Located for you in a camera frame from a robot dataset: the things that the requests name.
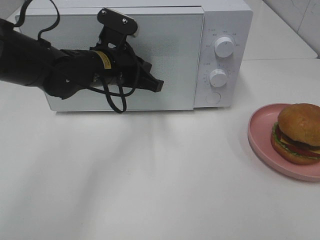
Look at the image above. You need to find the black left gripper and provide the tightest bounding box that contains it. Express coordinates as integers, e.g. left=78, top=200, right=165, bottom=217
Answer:
left=107, top=43, right=164, bottom=93

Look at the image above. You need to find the white microwave door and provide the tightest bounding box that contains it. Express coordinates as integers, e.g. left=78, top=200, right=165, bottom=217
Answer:
left=14, top=6, right=205, bottom=112

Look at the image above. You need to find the white microwave oven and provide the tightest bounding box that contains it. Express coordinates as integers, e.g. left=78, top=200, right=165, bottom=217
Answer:
left=20, top=0, right=253, bottom=111

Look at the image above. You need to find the white microwave knob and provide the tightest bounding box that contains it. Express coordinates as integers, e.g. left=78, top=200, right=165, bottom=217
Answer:
left=209, top=69, right=228, bottom=88
left=214, top=36, right=235, bottom=58

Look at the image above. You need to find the pink round plate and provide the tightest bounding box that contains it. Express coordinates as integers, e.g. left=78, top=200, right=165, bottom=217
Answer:
left=247, top=103, right=320, bottom=183

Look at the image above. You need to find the toy hamburger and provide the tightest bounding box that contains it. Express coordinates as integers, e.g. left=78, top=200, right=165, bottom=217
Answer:
left=270, top=103, right=320, bottom=165

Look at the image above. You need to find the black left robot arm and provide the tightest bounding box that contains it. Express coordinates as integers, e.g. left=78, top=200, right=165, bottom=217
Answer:
left=0, top=19, right=164, bottom=100

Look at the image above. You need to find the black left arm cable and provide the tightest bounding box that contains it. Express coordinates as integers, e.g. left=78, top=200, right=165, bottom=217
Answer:
left=13, top=0, right=141, bottom=115

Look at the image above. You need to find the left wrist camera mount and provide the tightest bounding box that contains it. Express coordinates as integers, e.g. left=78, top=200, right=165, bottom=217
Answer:
left=90, top=7, right=139, bottom=52

